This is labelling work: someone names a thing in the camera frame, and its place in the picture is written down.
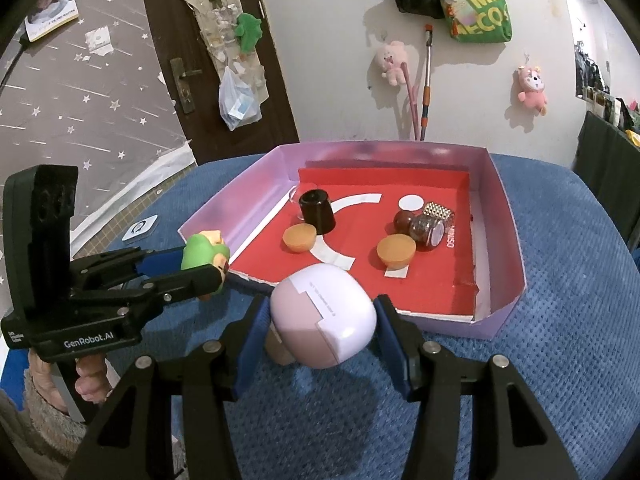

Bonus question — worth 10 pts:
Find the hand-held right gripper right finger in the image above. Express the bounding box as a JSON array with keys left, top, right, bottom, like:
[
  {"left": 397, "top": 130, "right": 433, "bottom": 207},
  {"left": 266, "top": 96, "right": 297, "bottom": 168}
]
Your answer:
[{"left": 374, "top": 294, "right": 582, "bottom": 480}]

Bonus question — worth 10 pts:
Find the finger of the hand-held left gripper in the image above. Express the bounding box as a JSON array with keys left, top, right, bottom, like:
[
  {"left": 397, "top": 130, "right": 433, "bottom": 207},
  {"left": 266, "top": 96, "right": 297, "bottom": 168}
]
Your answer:
[
  {"left": 70, "top": 247, "right": 185, "bottom": 283},
  {"left": 70, "top": 265, "right": 231, "bottom": 311}
]

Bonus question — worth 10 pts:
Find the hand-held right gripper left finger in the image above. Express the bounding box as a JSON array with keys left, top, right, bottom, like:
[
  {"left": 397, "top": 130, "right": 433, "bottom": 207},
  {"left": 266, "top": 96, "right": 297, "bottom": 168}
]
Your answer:
[{"left": 62, "top": 296, "right": 271, "bottom": 480}]

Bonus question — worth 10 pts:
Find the green duck toy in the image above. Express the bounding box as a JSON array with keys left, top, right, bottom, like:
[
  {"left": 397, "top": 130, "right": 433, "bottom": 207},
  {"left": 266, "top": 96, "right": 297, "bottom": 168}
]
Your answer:
[{"left": 180, "top": 230, "right": 232, "bottom": 303}]

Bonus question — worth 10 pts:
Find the purple egg-shaped case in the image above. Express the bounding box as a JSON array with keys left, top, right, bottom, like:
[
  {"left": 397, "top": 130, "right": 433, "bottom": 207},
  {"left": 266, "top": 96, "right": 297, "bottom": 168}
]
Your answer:
[{"left": 270, "top": 266, "right": 377, "bottom": 370}]

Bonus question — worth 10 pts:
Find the glittery small jar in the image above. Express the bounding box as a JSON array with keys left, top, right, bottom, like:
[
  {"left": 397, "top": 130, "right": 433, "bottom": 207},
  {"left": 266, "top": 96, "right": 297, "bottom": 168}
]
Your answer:
[{"left": 409, "top": 214, "right": 447, "bottom": 251}]

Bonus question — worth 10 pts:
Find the brown glossy ball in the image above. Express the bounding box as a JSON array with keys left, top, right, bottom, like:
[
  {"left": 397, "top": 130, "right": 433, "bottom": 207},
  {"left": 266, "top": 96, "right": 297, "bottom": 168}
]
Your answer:
[{"left": 392, "top": 210, "right": 419, "bottom": 235}]

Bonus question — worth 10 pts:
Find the black round jar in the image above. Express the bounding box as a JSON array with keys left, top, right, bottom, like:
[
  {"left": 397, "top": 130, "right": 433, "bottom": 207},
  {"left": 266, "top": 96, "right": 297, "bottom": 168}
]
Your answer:
[{"left": 298, "top": 188, "right": 337, "bottom": 235}]

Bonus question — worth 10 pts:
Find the purple cardboard box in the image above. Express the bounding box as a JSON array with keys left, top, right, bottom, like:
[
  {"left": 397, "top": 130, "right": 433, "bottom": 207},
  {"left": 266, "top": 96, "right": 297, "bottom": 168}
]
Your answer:
[{"left": 179, "top": 141, "right": 529, "bottom": 342}]

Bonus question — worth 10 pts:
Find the person's left forearm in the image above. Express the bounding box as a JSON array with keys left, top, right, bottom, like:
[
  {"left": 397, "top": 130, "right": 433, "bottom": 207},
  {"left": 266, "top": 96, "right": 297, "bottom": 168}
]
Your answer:
[{"left": 20, "top": 350, "right": 103, "bottom": 463}]

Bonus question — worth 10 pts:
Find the person's left hand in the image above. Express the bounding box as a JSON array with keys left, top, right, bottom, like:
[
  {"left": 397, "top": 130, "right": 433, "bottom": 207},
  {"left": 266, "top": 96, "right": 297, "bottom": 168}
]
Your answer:
[{"left": 75, "top": 352, "right": 115, "bottom": 404}]

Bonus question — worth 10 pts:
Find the small white card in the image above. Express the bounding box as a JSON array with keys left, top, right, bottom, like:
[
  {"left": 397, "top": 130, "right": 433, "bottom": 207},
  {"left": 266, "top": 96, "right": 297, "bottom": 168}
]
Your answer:
[{"left": 122, "top": 215, "right": 159, "bottom": 241}]

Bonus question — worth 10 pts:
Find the red paper sheet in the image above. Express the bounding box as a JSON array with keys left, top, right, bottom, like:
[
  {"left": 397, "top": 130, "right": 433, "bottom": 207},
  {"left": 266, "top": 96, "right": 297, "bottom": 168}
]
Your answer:
[{"left": 230, "top": 162, "right": 481, "bottom": 324}]

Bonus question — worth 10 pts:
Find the clear glass cup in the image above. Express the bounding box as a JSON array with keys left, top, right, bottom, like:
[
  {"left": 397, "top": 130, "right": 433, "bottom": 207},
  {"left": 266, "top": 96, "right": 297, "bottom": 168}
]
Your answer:
[{"left": 289, "top": 183, "right": 321, "bottom": 222}]

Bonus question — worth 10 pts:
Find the silver studded cylinder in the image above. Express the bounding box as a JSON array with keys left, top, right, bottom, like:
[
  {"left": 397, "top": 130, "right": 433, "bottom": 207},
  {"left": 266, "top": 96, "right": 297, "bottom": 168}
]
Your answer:
[{"left": 424, "top": 202, "right": 457, "bottom": 231}]

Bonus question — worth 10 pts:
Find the clear plastic bag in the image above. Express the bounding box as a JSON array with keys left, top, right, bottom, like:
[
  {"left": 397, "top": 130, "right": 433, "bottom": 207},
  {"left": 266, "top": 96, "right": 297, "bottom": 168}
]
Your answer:
[{"left": 218, "top": 66, "right": 264, "bottom": 132}]

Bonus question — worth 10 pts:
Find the dark wooden door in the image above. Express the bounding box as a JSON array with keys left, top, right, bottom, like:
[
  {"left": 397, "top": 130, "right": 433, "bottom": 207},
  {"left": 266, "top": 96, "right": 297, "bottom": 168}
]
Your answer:
[{"left": 137, "top": 0, "right": 301, "bottom": 167}]

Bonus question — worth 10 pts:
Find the pink stick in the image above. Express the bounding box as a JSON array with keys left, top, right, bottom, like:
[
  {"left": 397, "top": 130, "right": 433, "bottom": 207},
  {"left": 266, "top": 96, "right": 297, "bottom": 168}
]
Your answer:
[{"left": 400, "top": 62, "right": 421, "bottom": 141}]

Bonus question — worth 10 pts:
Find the green plush toy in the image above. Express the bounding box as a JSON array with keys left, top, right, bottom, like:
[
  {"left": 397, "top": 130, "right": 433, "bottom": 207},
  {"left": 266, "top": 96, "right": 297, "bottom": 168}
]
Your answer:
[{"left": 235, "top": 12, "right": 264, "bottom": 54}]

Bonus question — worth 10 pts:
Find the paper booklet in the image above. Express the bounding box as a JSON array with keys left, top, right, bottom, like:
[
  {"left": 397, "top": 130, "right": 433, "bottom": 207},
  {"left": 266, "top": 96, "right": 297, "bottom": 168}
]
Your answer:
[{"left": 24, "top": 0, "right": 81, "bottom": 42}]

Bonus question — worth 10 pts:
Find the black-covered table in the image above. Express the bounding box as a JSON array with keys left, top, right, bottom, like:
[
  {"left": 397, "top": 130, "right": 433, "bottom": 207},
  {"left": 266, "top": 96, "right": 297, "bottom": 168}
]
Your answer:
[{"left": 577, "top": 110, "right": 640, "bottom": 257}]

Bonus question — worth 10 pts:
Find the pink bear plush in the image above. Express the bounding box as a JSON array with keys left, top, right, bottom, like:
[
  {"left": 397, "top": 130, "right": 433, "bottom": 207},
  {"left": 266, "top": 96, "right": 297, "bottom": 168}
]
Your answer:
[
  {"left": 515, "top": 64, "right": 549, "bottom": 114},
  {"left": 372, "top": 40, "right": 409, "bottom": 86}
]

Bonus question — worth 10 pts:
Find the green tote bag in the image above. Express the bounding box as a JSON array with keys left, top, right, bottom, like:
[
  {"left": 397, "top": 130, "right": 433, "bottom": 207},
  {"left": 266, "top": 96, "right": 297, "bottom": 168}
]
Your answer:
[{"left": 446, "top": 0, "right": 514, "bottom": 44}]

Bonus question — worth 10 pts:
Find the brass door handle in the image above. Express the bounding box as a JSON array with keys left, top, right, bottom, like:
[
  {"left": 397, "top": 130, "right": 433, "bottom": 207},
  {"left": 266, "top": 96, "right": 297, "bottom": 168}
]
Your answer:
[{"left": 169, "top": 57, "right": 204, "bottom": 114}]

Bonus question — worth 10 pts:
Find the orange-handled cleaning stick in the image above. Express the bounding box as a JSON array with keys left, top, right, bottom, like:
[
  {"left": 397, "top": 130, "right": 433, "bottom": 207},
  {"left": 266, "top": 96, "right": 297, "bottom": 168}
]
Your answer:
[{"left": 418, "top": 24, "right": 434, "bottom": 141}]

